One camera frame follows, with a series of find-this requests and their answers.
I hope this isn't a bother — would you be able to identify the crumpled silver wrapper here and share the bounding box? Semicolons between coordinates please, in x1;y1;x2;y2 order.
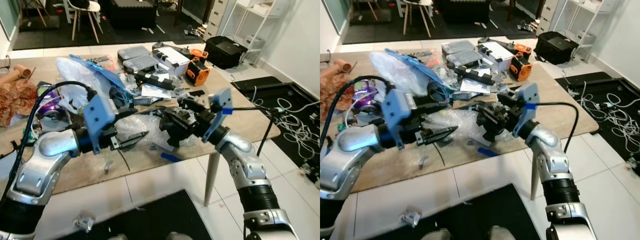
73;215;97;234
399;209;423;228

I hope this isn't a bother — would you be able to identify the white chair with wooden legs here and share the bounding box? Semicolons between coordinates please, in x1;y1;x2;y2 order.
64;0;104;44
397;0;436;38

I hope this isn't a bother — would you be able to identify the clear plastic bag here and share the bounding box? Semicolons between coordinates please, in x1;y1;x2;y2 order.
55;56;118;111
369;51;431;98

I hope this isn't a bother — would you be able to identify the black floor mat with cables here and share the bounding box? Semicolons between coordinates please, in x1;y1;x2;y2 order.
231;76;321;188
555;71;640;176

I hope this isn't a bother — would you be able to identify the white rectangular box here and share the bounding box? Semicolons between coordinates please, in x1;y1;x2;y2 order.
151;45;192;77
477;41;516;72

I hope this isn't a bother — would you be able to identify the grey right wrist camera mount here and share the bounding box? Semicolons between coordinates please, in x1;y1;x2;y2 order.
513;82;541;138
202;88;234;144

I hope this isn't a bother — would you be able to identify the dark floor rug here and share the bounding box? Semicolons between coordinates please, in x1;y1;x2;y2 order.
341;0;538;45
11;0;223;51

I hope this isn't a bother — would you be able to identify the tapered wooden table leg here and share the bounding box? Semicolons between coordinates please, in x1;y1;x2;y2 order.
530;150;542;201
204;152;221;207

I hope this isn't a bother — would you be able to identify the large grey organizer box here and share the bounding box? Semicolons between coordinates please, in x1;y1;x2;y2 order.
122;55;161;74
446;50;483;68

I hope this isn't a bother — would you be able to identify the long black tool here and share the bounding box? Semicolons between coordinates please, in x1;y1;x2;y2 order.
452;65;498;87
131;70;177;92

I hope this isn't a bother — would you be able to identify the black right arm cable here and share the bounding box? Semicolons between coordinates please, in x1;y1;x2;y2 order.
536;102;580;154
231;106;277;157

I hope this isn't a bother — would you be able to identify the white cable tangle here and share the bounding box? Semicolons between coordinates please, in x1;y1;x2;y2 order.
249;86;321;151
575;85;640;146

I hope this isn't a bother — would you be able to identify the blue plastic lid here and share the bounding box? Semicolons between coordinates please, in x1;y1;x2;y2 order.
385;48;446;86
69;53;132;92

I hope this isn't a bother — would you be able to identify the white shelf unit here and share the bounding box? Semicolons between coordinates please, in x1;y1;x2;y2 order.
550;0;621;46
220;0;283;51

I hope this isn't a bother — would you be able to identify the white paper sheet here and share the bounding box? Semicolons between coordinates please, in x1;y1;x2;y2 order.
141;83;173;99
459;78;493;95

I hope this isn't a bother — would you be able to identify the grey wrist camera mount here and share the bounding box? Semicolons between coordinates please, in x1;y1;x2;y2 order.
513;82;541;138
202;88;234;144
82;92;117;142
381;89;417;150

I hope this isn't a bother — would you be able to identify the small grey organizer box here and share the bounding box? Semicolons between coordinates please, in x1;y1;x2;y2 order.
441;40;476;55
117;46;151;61

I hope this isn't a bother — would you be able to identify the black round object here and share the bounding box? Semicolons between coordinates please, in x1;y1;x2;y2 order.
426;81;451;105
109;86;132;108

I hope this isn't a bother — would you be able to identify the orange and black power tool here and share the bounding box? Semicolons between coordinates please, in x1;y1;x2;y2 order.
185;57;211;87
509;53;534;82

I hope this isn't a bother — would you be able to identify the shiny purple object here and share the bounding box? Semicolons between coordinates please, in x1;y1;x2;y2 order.
350;82;383;115
36;89;67;121

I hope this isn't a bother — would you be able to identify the black cabinet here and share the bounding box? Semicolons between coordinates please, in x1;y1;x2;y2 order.
106;0;159;30
437;0;493;25

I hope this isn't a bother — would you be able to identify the black carry case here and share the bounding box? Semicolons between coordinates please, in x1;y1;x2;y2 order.
204;36;249;70
534;31;580;66

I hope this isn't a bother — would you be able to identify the white drawer unit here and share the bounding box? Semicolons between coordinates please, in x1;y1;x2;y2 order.
204;0;232;40
535;0;561;35

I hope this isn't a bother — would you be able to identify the red patterned cloth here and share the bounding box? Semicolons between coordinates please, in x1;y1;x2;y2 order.
0;79;40;128
320;70;357;123

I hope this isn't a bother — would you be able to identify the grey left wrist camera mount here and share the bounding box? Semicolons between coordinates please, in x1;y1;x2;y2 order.
381;89;417;150
82;92;117;142

